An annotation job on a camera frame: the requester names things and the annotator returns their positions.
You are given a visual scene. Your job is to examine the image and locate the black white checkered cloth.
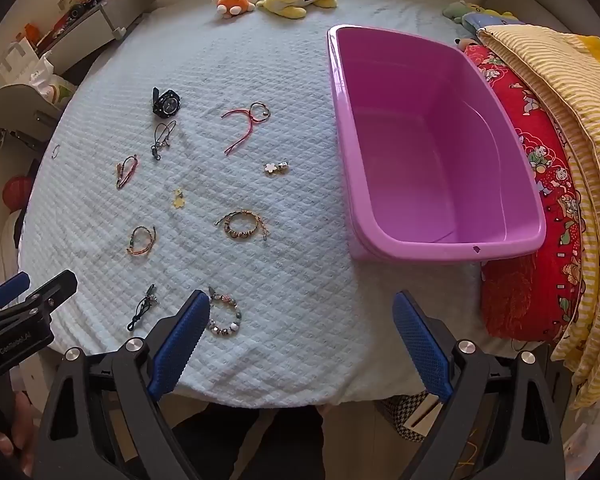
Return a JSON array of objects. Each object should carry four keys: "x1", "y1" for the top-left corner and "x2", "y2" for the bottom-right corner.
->
[{"x1": 380, "y1": 391, "x2": 448, "y2": 443}]

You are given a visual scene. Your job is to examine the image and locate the red printed quilt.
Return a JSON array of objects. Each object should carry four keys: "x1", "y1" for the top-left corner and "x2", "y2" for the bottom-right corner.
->
[{"x1": 462, "y1": 44, "x2": 586, "y2": 343}]

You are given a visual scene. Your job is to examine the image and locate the yellow striped quilt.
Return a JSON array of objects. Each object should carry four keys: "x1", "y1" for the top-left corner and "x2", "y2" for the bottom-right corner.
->
[{"x1": 477, "y1": 25, "x2": 600, "y2": 411}]

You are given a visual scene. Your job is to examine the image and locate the green plush toy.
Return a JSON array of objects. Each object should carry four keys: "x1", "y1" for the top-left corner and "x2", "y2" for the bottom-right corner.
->
[{"x1": 442, "y1": 1, "x2": 486, "y2": 23}]

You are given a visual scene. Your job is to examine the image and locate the gold bead bracelet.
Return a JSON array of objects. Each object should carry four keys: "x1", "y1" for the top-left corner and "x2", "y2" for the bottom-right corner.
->
[{"x1": 215, "y1": 210, "x2": 270, "y2": 243}]

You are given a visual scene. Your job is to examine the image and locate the white paper bag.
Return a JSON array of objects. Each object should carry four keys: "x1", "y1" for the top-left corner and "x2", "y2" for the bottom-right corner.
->
[{"x1": 0, "y1": 40, "x2": 43, "y2": 91}]

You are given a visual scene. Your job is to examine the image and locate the blue printed pillow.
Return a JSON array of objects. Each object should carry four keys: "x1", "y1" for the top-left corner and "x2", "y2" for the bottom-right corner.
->
[{"x1": 462, "y1": 10, "x2": 521, "y2": 31}]

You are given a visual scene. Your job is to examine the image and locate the thin woven bracelet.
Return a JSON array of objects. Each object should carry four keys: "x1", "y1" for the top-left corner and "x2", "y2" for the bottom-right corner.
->
[{"x1": 126, "y1": 225, "x2": 157, "y2": 257}]

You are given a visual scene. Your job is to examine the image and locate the black sport wristwatch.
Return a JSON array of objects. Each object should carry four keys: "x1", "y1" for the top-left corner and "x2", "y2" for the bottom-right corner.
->
[{"x1": 151, "y1": 86, "x2": 182, "y2": 120}]

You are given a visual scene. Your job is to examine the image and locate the pink plastic basin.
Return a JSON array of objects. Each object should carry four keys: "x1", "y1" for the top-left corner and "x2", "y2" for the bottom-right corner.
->
[{"x1": 326, "y1": 24, "x2": 547, "y2": 263}]

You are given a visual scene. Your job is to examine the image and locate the red string bracelet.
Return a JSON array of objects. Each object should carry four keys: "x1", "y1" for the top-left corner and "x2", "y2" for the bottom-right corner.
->
[{"x1": 221, "y1": 101, "x2": 271, "y2": 155}]

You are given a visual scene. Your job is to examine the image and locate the person's left hand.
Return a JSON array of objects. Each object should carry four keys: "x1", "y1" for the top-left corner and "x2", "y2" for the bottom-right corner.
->
[{"x1": 0, "y1": 392, "x2": 38, "y2": 467}]

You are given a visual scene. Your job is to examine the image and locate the orange plush toy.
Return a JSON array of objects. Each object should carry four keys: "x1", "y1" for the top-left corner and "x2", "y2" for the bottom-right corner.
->
[{"x1": 214, "y1": 0, "x2": 263, "y2": 20}]

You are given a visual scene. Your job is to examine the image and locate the person's dark trousers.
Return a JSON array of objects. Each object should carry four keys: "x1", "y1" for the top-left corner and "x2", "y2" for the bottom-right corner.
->
[{"x1": 172, "y1": 402, "x2": 331, "y2": 480}]

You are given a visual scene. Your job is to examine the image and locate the grey nightstand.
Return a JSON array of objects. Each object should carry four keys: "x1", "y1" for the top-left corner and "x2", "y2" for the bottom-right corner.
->
[{"x1": 30, "y1": 0, "x2": 157, "y2": 76}]

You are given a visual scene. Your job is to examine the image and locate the white plastic bag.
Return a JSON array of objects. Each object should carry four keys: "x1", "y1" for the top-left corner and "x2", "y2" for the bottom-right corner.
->
[{"x1": 30, "y1": 57, "x2": 76, "y2": 106}]

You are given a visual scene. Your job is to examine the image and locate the black cord charm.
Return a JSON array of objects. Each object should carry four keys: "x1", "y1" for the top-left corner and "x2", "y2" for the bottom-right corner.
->
[{"x1": 126, "y1": 284, "x2": 159, "y2": 333}]

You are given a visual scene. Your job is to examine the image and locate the grey white beaded bracelet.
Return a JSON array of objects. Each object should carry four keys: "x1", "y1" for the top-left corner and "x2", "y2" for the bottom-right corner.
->
[{"x1": 206, "y1": 286, "x2": 242, "y2": 338}]

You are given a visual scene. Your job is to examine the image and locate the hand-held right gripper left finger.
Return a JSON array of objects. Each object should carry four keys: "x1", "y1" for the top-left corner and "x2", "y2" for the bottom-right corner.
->
[{"x1": 32, "y1": 289, "x2": 212, "y2": 480}]

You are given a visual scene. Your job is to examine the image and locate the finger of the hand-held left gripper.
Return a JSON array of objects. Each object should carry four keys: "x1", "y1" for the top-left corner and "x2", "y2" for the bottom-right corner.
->
[
  {"x1": 0, "y1": 269, "x2": 79, "y2": 332},
  {"x1": 0, "y1": 271, "x2": 32, "y2": 317}
]

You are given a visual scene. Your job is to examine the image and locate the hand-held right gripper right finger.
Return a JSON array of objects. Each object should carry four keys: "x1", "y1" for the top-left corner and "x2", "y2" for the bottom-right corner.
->
[{"x1": 391, "y1": 290, "x2": 566, "y2": 480}]

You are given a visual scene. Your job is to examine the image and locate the rainbow braided bracelet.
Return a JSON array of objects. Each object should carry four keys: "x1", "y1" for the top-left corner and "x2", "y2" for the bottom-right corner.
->
[{"x1": 115, "y1": 155, "x2": 139, "y2": 190}]

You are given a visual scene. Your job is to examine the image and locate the red ball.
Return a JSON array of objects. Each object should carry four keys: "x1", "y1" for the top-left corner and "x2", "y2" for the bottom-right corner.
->
[{"x1": 2, "y1": 175, "x2": 33, "y2": 213}]

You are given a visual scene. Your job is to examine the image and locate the light blue quilted blanket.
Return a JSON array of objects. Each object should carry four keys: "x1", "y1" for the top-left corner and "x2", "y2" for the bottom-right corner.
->
[{"x1": 17, "y1": 0, "x2": 486, "y2": 408}]

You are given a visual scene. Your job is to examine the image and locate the brown cord charm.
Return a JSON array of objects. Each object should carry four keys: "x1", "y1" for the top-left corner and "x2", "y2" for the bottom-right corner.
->
[{"x1": 150, "y1": 120, "x2": 177, "y2": 162}]

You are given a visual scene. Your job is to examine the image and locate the grey chair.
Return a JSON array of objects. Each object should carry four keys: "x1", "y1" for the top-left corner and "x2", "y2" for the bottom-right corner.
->
[{"x1": 0, "y1": 85, "x2": 63, "y2": 148}]

